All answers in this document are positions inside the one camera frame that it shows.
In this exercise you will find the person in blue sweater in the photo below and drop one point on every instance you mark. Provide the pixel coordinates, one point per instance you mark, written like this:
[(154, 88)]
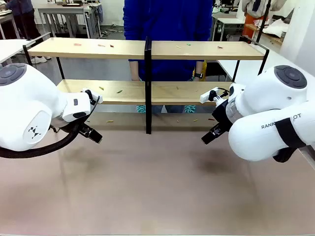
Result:
[(167, 29)]

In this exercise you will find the person's right forearm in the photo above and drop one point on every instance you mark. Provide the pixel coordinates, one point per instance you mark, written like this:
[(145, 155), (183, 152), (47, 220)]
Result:
[(134, 71)]

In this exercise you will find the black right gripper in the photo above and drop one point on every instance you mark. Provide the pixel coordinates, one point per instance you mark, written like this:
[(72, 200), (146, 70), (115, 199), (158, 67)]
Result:
[(222, 114)]

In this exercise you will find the black stand pole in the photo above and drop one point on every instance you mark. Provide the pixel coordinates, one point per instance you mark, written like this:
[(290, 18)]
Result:
[(264, 19)]

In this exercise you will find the teal microfibre duster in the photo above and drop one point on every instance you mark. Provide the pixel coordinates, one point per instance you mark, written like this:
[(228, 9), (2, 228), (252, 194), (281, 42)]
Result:
[(190, 108), (140, 108)]

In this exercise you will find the person in dark clothes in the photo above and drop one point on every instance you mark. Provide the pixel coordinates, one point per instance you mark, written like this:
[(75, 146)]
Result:
[(27, 17)]

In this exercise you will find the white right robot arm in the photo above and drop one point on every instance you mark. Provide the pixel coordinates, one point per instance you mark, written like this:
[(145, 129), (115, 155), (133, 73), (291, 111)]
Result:
[(270, 98)]

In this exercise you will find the wooden two-tier shelf black frame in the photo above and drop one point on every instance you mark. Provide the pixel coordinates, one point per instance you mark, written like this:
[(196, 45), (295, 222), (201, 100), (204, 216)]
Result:
[(86, 50), (209, 51)]

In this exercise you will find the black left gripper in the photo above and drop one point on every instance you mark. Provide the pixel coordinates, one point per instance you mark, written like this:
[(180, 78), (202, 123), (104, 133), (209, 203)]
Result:
[(83, 129)]

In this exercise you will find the grey background table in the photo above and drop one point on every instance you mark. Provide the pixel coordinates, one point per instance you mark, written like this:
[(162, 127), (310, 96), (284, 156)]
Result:
[(64, 9)]

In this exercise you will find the large white table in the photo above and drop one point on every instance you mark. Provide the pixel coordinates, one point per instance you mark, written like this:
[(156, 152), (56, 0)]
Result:
[(246, 68)]

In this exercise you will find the person's left forearm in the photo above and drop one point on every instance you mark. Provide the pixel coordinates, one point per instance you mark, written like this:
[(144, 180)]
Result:
[(199, 67)]

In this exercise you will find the person in orange trousers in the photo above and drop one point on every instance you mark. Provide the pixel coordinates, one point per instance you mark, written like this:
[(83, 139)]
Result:
[(251, 28)]

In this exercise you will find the white background desk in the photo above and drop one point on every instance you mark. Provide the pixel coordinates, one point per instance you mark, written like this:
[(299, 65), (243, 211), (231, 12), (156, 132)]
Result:
[(6, 17)]

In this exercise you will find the white bag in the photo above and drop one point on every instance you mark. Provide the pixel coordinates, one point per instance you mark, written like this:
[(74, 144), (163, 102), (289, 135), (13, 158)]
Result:
[(278, 27)]

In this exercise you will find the white side table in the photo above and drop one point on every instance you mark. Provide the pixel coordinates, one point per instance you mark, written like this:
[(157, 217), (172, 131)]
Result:
[(12, 48)]

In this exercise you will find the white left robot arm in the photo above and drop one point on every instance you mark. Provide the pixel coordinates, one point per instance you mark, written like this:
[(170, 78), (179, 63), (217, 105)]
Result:
[(24, 103)]

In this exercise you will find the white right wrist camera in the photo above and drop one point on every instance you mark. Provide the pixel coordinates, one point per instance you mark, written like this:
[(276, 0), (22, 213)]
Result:
[(206, 97)]

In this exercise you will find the white sneakers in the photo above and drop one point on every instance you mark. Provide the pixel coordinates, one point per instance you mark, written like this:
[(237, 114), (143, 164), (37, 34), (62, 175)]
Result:
[(40, 59)]

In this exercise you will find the black wristwatch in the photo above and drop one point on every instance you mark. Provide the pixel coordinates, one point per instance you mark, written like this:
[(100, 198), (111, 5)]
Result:
[(198, 75)]

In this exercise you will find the white background table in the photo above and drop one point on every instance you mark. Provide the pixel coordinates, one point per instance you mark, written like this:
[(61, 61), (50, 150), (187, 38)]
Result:
[(231, 20)]

